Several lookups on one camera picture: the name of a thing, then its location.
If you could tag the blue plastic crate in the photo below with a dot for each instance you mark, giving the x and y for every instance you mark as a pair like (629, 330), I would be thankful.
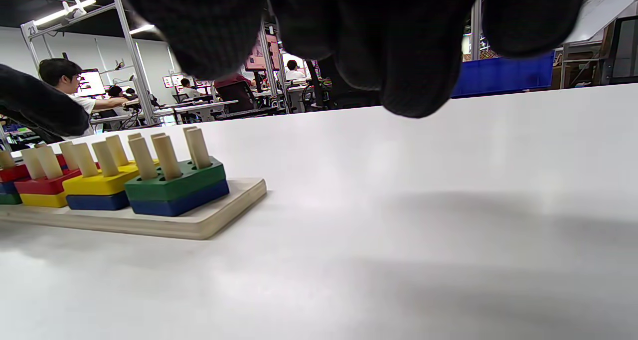
(503, 76)

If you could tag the blue rectangle block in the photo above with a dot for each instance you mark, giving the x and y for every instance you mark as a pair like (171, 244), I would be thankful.
(7, 187)

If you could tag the pink screen monitor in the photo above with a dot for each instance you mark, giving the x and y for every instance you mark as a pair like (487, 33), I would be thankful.
(259, 56)

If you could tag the yellow square block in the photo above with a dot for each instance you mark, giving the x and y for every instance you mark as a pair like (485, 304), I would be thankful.
(99, 183)

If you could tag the person's left hand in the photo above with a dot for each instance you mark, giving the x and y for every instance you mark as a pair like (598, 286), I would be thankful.
(40, 105)

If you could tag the red rectangle block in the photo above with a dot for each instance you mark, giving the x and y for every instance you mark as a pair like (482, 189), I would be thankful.
(12, 173)

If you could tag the green rectangle block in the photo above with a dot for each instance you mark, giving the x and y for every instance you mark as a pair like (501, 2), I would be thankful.
(9, 199)

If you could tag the blue pentagon block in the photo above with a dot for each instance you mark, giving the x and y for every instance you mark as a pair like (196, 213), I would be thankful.
(179, 205)

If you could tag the wooden post board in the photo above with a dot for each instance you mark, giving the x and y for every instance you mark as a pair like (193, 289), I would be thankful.
(199, 220)

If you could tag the red triangle block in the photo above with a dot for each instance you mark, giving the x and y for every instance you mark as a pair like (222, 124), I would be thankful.
(45, 185)

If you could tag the white screen monitor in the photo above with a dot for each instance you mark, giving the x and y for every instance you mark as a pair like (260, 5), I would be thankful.
(90, 83)

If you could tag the black equipment box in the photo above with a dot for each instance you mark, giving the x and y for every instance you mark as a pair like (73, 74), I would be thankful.
(623, 51)

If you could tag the green pentagon block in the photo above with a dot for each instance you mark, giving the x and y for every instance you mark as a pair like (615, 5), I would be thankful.
(184, 180)

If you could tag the white panel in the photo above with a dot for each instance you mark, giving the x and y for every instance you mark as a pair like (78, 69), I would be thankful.
(608, 8)

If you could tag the yellow triangle block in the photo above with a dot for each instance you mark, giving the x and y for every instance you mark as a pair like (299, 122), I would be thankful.
(42, 200)

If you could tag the blue square block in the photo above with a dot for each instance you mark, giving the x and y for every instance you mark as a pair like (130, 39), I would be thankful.
(97, 201)

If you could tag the black mesh office chair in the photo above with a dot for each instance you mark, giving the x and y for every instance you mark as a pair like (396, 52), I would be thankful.
(344, 98)

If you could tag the person's right hand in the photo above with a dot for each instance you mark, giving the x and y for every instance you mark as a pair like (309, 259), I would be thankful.
(398, 41)

